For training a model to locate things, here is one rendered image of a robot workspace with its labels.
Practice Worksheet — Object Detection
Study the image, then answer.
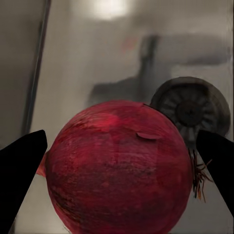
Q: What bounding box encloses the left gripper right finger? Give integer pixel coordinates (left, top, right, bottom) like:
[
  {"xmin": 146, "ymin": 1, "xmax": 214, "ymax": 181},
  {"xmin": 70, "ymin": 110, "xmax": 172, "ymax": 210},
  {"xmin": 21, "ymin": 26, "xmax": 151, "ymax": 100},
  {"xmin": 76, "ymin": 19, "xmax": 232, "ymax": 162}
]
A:
[{"xmin": 196, "ymin": 130, "xmax": 234, "ymax": 217}]

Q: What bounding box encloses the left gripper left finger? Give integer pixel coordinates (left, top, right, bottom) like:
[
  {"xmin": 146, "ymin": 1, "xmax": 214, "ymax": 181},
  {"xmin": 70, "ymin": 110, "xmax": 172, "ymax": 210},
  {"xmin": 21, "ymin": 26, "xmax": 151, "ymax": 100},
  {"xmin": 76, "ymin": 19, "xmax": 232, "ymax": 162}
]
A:
[{"xmin": 0, "ymin": 130, "xmax": 47, "ymax": 234}]

